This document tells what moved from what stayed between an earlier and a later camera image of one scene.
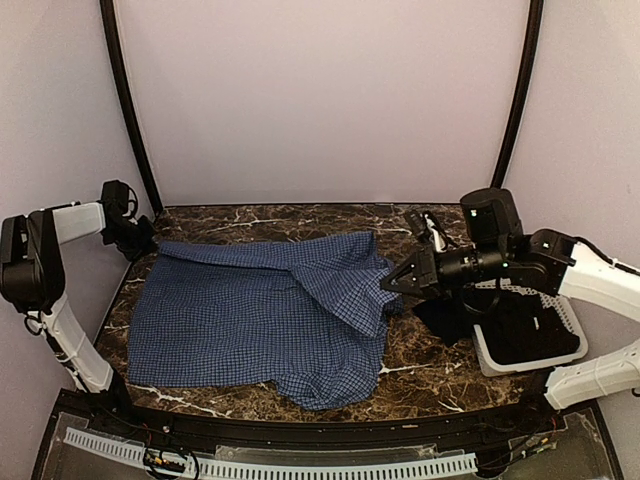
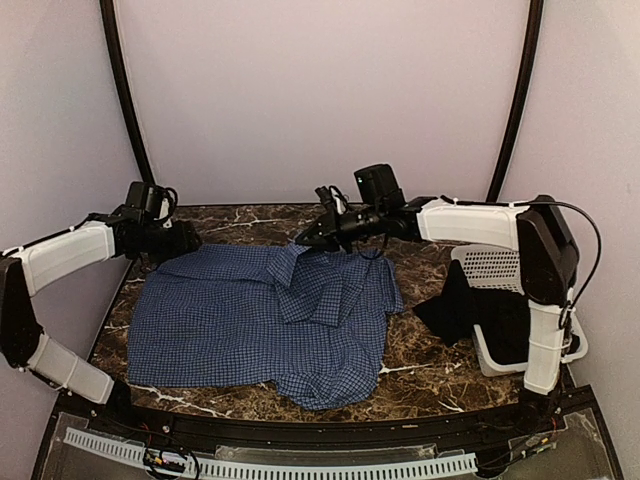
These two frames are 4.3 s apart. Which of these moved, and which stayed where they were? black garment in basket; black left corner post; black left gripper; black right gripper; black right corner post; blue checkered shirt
Moved: black right gripper; black left gripper
Stayed: black garment in basket; blue checkered shirt; black right corner post; black left corner post
